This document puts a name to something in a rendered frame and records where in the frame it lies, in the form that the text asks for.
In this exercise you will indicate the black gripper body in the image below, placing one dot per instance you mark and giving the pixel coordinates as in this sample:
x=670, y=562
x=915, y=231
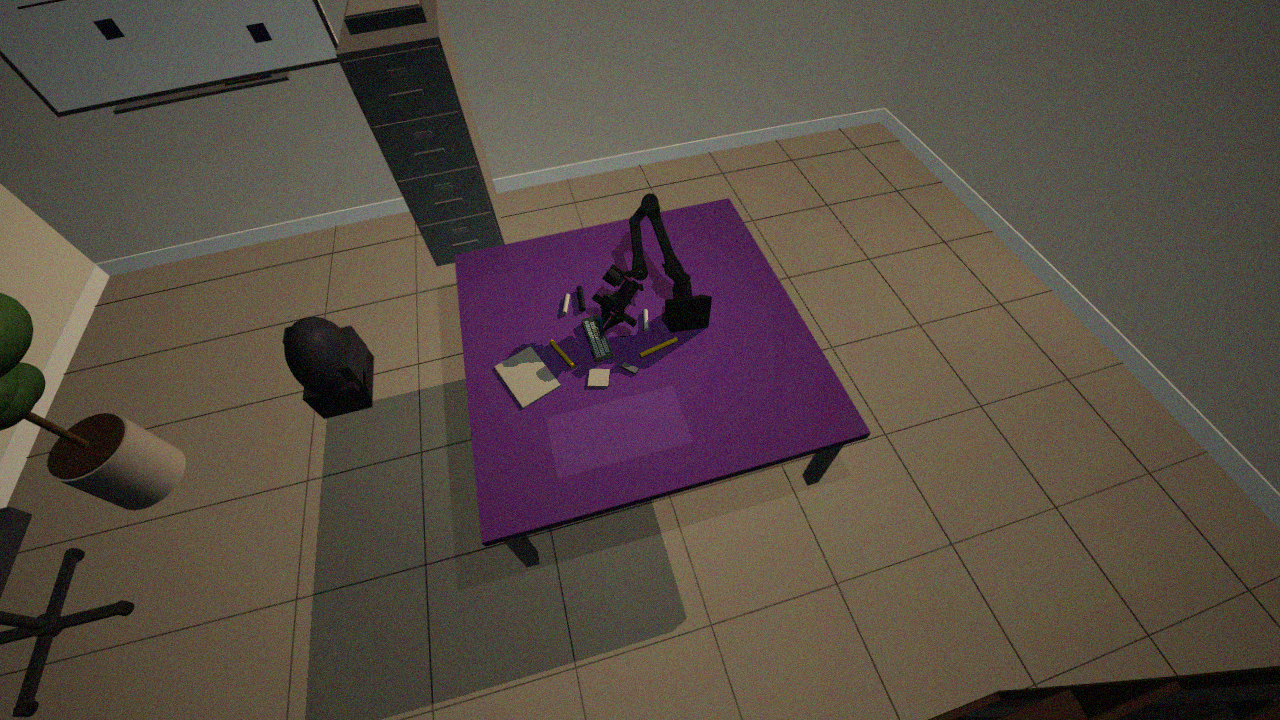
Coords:
x=620, y=315

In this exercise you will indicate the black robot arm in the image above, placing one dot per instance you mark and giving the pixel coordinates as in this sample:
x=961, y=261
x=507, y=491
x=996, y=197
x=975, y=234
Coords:
x=672, y=266

